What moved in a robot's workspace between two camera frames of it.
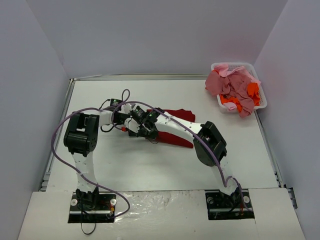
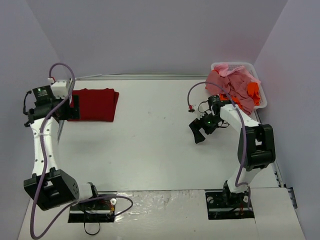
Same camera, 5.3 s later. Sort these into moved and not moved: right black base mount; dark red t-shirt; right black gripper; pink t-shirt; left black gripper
Moved: dark red t-shirt; right black gripper; left black gripper
Not moved: pink t-shirt; right black base mount
